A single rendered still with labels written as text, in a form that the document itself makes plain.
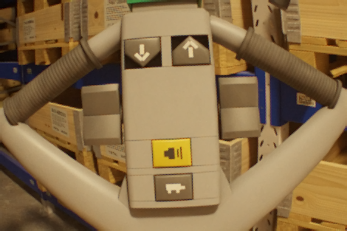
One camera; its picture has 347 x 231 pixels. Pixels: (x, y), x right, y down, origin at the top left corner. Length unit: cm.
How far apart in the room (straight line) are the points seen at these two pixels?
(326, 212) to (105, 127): 91
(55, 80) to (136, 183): 14
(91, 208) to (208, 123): 15
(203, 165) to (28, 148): 19
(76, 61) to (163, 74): 10
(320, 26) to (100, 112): 79
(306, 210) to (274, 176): 83
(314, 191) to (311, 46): 44
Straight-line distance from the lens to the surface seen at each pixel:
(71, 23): 195
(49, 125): 233
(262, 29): 126
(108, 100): 41
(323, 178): 117
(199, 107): 39
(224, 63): 129
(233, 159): 136
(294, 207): 126
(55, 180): 44
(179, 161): 39
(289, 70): 42
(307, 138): 43
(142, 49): 40
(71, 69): 43
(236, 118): 40
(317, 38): 110
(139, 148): 40
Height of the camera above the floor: 139
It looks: 14 degrees down
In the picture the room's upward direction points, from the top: 4 degrees counter-clockwise
